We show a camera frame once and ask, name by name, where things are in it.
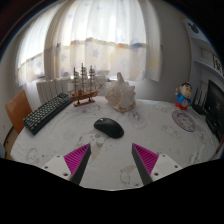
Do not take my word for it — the black mechanical keyboard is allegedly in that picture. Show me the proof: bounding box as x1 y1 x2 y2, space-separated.
22 92 73 136

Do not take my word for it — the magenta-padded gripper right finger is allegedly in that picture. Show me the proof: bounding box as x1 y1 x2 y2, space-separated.
131 142 184 187

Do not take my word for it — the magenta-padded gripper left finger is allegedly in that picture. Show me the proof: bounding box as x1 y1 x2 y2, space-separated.
41 143 92 186

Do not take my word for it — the white star-print curtain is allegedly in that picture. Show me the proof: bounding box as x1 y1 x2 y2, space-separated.
14 0 163 88

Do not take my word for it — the black computer monitor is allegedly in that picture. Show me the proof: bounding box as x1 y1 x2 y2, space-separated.
203 79 224 142

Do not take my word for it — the cartoon boy figure clock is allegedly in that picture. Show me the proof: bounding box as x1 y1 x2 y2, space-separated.
175 82 194 111

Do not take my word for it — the white printed tablecloth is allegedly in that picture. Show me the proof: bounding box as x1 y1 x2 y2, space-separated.
9 95 221 192

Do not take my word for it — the brown wooden chair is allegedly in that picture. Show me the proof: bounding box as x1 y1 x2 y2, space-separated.
3 89 33 160

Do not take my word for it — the black computer mouse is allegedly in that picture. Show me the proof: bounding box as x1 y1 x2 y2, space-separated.
93 117 125 139

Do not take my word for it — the large white conch shell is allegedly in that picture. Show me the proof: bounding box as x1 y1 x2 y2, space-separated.
105 71 137 113

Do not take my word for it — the white wall shelf unit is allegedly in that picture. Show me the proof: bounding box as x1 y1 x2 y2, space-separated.
182 18 224 78

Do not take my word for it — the black wifi router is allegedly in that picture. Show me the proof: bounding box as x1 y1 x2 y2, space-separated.
192 87 210 116

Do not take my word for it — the wooden model sailing ship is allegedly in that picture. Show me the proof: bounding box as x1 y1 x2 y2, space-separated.
68 62 105 108

